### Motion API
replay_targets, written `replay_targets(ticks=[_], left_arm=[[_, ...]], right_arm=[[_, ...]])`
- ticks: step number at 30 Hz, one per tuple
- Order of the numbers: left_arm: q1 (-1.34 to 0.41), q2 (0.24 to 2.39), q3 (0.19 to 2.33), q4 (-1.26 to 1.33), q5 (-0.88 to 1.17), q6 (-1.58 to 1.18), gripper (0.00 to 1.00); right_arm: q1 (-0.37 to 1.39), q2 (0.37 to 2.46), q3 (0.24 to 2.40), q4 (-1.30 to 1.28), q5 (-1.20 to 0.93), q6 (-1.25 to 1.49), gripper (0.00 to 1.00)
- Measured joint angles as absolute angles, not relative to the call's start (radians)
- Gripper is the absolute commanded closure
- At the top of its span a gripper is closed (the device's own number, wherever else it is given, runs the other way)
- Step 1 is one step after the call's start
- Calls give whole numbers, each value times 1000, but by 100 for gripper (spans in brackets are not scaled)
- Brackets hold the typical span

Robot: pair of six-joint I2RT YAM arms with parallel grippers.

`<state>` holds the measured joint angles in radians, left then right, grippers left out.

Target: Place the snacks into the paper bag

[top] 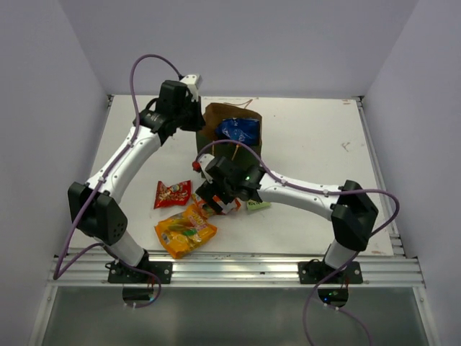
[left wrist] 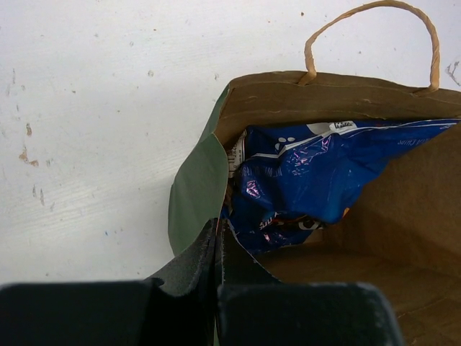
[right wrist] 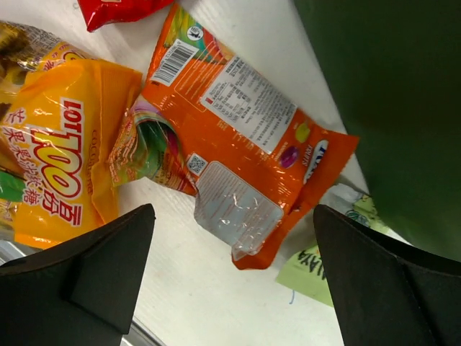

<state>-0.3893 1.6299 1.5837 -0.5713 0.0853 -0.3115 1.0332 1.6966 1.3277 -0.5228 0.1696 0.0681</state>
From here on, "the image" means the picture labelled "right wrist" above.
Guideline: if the orange candy packet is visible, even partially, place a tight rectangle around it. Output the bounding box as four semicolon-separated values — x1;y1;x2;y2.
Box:
109;4;359;270

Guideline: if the light green snack packet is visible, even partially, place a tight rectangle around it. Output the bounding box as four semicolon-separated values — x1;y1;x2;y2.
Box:
275;182;400;308

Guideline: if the yellow mango candy bag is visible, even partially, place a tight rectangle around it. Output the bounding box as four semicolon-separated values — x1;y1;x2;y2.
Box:
1;22;142;249

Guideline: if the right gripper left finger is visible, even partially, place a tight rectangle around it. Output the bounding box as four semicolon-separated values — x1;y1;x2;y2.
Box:
1;204;156;345

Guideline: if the red snack packet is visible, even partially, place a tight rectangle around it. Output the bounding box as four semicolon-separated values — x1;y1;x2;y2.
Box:
78;0;174;32

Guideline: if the green paper bag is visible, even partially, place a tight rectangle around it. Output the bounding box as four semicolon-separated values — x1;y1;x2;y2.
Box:
295;1;460;260

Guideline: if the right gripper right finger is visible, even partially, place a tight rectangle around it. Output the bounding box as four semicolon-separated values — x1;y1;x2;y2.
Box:
313;205;460;345

